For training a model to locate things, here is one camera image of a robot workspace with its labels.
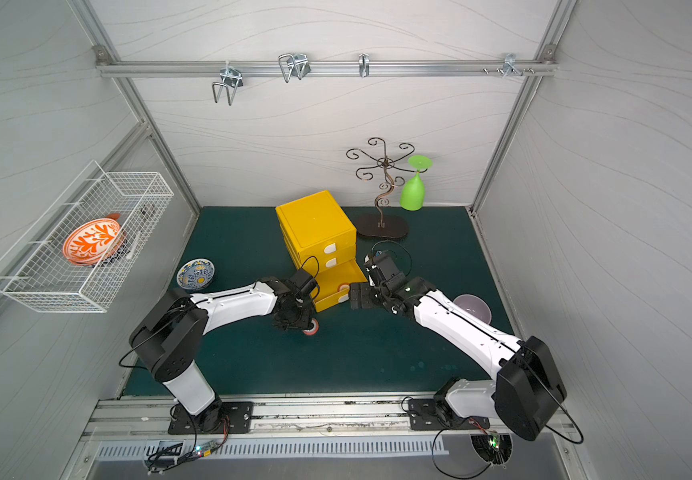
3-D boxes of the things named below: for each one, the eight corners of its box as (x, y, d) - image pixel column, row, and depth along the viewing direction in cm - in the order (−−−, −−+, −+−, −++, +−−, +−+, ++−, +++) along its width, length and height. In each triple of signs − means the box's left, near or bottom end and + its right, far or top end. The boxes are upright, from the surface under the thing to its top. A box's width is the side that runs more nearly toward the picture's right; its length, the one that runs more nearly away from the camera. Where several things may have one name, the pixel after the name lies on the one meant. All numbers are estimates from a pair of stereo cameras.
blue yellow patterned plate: (179, 291, 98) (172, 283, 95) (190, 266, 105) (184, 258, 101) (210, 291, 98) (204, 283, 95) (219, 266, 105) (214, 258, 101)
